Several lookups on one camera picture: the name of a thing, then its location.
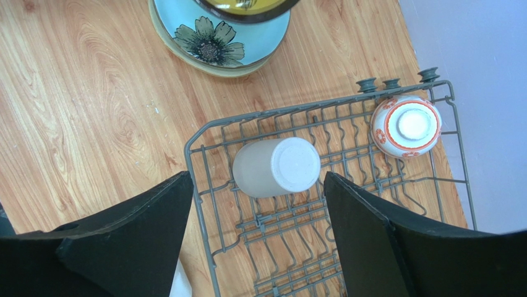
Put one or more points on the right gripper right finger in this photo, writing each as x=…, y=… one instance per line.
x=387, y=250

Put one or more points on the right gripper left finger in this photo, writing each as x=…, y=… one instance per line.
x=129, y=249

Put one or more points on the cream bird plate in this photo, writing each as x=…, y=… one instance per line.
x=217, y=71

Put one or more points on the yellow patterned black-rim plate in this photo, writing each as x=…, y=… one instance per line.
x=247, y=11

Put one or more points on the light green flower plate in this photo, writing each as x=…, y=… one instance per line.
x=197, y=34

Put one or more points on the red white ceramic bowl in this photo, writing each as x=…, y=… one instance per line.
x=405, y=126

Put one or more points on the beige ceramic cup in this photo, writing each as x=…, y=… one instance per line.
x=276, y=167

